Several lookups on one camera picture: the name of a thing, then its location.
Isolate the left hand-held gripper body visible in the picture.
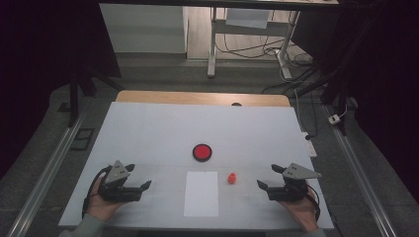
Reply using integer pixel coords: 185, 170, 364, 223
98, 160, 143, 202

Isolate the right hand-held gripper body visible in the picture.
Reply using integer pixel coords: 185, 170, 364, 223
267, 162, 323, 202

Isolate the round red ink pad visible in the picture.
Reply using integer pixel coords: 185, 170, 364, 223
192, 143, 213, 163

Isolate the person's left hand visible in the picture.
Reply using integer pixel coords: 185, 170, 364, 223
86, 176, 128, 222

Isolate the person's right hand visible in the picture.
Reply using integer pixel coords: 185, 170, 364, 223
278, 187, 320, 233

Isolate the white power strip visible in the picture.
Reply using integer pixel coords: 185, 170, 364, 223
300, 131, 318, 159

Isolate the white paper sheet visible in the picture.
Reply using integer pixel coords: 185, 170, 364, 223
183, 171, 219, 218

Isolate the white table mat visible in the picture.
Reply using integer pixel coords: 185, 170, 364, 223
58, 101, 335, 230

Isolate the black metal stand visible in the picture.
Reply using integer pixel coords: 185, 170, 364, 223
294, 48, 352, 136
67, 63, 126, 128

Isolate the wooden table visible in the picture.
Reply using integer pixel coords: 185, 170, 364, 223
115, 90, 292, 108

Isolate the white cabinet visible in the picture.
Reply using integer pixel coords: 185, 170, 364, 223
99, 3, 188, 54

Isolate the white metal-legged desk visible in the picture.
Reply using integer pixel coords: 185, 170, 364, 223
207, 6, 301, 80

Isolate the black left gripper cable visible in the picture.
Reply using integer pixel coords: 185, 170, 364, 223
81, 165, 113, 218

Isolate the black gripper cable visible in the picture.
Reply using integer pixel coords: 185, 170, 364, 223
81, 165, 113, 218
305, 184, 321, 222

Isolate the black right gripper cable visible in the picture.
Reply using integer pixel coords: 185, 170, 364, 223
305, 184, 321, 222

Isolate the black power cable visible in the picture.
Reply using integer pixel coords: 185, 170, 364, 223
293, 88, 319, 141

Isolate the aluminium floor rail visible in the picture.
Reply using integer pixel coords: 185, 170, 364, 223
6, 112, 86, 237
324, 104, 398, 237

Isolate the tangle of floor cables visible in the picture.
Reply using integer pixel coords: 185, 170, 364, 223
214, 33, 318, 72

